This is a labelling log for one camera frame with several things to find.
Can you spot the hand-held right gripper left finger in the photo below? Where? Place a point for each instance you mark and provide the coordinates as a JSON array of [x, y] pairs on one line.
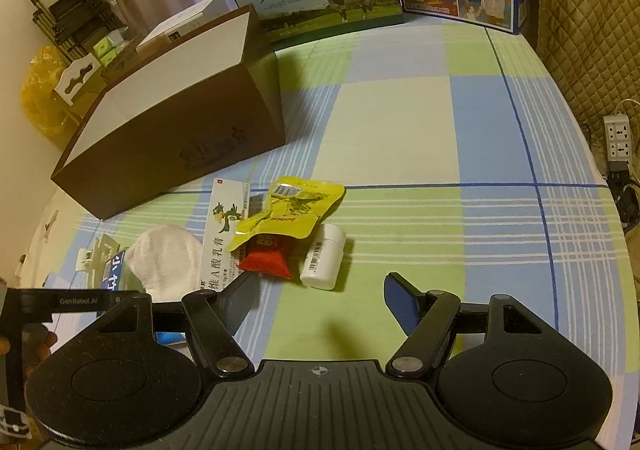
[[235, 302]]

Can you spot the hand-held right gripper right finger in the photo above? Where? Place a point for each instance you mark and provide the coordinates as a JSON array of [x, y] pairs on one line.
[[400, 297]]

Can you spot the white ointment box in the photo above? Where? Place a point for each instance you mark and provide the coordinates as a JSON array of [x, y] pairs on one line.
[[220, 240]]

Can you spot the blue small box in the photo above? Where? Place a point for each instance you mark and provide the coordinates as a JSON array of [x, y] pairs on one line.
[[112, 275]]

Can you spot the white pill bottle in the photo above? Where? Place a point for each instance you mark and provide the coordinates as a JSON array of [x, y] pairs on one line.
[[322, 257]]

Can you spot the yellow snack packet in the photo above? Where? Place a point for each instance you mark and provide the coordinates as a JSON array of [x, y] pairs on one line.
[[315, 195], [280, 227]]

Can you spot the brown storage box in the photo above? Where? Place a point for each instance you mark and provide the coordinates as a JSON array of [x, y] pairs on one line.
[[175, 79]]

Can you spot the person's left hand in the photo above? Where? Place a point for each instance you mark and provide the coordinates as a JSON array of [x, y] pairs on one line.
[[49, 342]]

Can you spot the red snack packet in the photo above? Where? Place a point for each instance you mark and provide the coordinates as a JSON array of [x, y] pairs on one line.
[[267, 260]]

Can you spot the blue and white flat box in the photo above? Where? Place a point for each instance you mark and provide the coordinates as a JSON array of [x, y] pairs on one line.
[[170, 338]]

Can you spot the white gauze roll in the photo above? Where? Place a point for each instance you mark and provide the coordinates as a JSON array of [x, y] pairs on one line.
[[165, 255]]

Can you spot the checked tablecloth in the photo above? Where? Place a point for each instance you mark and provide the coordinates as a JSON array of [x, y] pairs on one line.
[[425, 154]]

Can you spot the yellow plastic bag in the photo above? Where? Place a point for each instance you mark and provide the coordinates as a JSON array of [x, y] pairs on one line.
[[40, 94]]

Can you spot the cardboard box with white insert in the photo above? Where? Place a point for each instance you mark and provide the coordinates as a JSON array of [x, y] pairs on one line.
[[75, 79]]

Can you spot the brown cardboard box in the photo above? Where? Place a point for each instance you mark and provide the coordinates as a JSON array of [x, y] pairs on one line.
[[117, 65]]

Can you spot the green and white small box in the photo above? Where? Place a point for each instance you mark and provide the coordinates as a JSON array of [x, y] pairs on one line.
[[107, 47]]

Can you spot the white power strip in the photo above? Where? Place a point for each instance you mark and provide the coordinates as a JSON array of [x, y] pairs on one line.
[[620, 134]]

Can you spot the beige quilted sofa cover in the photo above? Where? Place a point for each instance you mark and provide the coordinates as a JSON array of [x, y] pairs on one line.
[[590, 4]]

